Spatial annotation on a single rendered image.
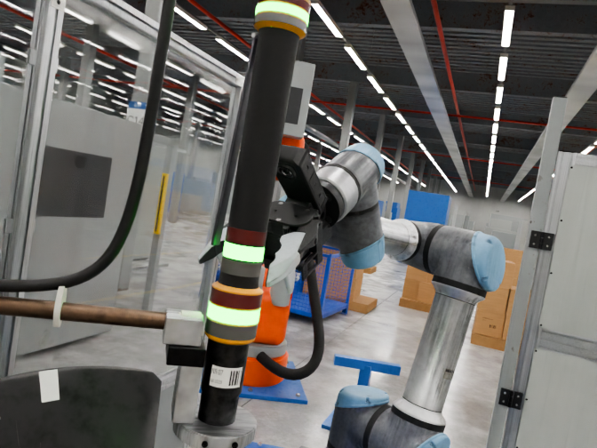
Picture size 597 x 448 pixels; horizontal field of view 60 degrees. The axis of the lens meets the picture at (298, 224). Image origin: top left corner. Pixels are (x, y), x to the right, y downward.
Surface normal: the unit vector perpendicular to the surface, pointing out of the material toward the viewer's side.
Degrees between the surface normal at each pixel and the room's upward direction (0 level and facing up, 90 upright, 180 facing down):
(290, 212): 31
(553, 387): 91
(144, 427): 42
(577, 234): 90
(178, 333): 90
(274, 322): 90
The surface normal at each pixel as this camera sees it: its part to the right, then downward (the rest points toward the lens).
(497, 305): -0.36, -0.01
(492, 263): 0.73, 0.07
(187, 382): 0.26, 0.10
